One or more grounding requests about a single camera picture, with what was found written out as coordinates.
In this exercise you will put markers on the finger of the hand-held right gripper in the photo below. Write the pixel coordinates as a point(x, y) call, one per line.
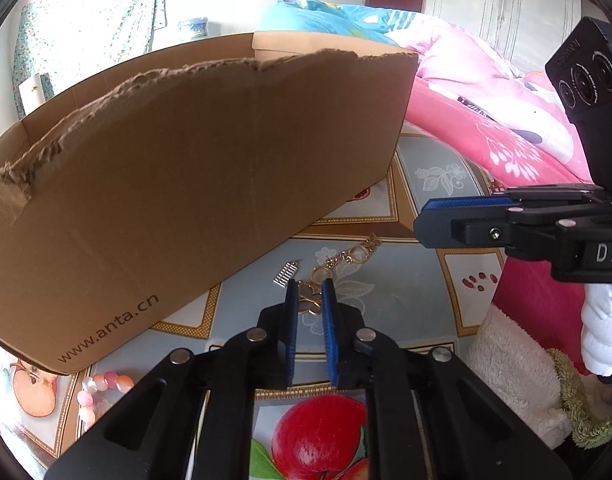
point(435, 230)
point(465, 204)

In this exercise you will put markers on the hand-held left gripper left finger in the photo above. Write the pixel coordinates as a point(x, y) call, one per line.
point(292, 335)

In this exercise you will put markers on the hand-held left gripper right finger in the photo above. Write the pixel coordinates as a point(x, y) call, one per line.
point(330, 335)

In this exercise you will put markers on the brown cardboard box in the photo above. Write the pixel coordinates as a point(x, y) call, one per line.
point(186, 185)

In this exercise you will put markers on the person's right hand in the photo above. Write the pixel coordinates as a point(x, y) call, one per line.
point(603, 335)

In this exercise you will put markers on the fruit printed tablecloth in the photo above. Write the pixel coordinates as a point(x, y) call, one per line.
point(425, 305)

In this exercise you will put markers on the pink blanket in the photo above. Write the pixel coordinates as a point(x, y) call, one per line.
point(485, 110)

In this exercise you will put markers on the white wardrobe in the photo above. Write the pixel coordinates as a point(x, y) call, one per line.
point(505, 10)

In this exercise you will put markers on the white fluffy towel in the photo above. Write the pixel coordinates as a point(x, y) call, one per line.
point(515, 375)

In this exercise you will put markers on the blue patterned quilt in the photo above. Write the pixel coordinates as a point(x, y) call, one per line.
point(326, 20)

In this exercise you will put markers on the olive fuzzy cloth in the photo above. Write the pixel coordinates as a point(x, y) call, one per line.
point(585, 410)

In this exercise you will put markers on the blue and white bucket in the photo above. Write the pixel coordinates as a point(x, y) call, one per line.
point(193, 30)

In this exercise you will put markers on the green floral curtain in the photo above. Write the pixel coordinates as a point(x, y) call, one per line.
point(86, 20)

